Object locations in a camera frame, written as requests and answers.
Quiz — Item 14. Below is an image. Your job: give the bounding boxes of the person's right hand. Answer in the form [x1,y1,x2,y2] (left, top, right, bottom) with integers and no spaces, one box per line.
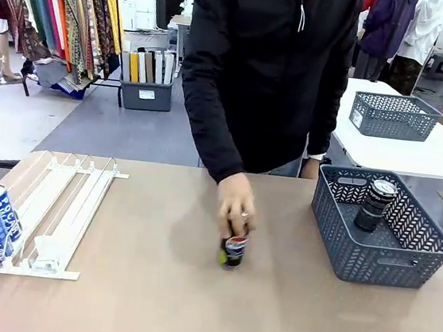
[211,169,264,242]

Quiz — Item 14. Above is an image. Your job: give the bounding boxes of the person's left hand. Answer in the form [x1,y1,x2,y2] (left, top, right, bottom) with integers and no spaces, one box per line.
[299,157,322,182]

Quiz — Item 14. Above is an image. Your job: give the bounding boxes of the black Pepsi can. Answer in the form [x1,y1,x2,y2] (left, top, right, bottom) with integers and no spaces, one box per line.
[216,224,251,273]
[353,176,399,235]

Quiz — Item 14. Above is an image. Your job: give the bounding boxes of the grey plastic lattice basket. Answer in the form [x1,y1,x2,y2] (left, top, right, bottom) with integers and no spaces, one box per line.
[347,90,443,145]
[302,162,443,294]

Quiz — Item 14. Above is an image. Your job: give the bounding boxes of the person's right forearm black sleeve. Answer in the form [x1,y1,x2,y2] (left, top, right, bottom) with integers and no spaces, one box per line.
[174,89,257,189]

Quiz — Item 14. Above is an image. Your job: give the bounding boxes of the person's left forearm black sleeve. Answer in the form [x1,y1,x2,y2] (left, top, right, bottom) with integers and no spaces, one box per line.
[305,115,338,160]

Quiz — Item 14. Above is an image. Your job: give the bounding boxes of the white can dispenser rack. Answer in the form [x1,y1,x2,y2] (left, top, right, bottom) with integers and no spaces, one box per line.
[0,143,132,288]

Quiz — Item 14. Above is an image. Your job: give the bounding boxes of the white table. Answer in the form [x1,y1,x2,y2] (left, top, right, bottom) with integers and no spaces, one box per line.
[327,75,443,180]

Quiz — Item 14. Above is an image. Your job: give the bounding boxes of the person's black jacket torso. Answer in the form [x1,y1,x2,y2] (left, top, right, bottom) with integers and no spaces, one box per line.
[169,0,364,186]

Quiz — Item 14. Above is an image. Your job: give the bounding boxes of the grey hanging skirt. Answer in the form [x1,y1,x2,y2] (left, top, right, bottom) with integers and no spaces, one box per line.
[352,49,388,84]

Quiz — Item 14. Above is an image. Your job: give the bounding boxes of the dark patterned skirt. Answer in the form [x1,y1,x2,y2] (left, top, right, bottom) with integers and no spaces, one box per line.
[384,54,423,98]

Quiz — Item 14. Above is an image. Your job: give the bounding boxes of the grey storage bin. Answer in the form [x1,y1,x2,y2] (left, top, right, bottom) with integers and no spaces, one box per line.
[116,76,175,115]

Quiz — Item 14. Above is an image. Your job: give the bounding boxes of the white fabric roll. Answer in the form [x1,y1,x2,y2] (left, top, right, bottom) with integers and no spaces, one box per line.
[134,51,150,84]
[151,51,166,85]
[161,52,176,85]

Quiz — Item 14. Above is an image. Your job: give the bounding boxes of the brown fabric roll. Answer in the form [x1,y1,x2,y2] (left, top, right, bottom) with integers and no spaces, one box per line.
[142,51,157,84]

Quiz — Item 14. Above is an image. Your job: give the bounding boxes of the purple hanging coat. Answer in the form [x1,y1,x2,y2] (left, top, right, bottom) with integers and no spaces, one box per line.
[357,0,420,63]

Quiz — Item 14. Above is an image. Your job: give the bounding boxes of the grey plastic stool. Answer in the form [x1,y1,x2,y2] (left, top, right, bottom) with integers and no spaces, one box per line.
[422,51,443,82]

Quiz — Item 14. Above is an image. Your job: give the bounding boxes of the yellow fabric roll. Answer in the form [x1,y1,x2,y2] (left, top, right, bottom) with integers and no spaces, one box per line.
[127,52,142,84]

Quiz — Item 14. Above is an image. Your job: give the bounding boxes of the grey fabric roll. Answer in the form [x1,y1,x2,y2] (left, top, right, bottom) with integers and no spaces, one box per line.
[119,51,134,83]

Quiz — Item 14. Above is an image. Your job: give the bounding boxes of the white hanging garment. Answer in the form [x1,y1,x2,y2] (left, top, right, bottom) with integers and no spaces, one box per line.
[401,0,443,68]

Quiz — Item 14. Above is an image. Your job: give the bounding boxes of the background work table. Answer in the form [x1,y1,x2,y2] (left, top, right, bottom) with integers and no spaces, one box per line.
[163,14,193,71]

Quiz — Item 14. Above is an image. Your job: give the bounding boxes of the folded fabric pile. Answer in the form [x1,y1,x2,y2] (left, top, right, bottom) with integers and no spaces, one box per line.
[31,57,96,100]

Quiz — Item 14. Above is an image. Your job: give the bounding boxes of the dark patterned hanging fabric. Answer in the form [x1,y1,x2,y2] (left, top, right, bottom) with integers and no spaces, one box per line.
[56,0,119,78]

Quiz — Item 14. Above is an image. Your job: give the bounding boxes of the yellow hanging fabric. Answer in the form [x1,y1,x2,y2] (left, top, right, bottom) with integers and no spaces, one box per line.
[90,0,128,56]

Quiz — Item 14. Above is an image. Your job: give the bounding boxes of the multicolour patterned hanging fabric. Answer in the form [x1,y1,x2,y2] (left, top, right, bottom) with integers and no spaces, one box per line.
[43,0,94,79]

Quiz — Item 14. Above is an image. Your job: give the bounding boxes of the orange hanging fabric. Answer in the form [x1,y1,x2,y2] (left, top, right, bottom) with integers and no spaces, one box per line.
[48,2,80,73]

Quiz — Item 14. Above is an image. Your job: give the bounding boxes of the teal hanging fabric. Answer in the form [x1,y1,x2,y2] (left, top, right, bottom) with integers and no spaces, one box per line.
[18,0,64,50]

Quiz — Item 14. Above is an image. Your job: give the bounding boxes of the mannequin legs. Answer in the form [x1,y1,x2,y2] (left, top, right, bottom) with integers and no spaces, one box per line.
[0,28,29,83]

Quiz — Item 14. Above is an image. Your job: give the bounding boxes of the brown patterned shawl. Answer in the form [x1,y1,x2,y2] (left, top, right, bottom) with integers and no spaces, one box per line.
[0,0,45,61]

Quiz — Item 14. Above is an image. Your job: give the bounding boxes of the black clothes rack frame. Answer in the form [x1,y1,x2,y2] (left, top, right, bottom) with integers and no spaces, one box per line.
[20,0,135,108]

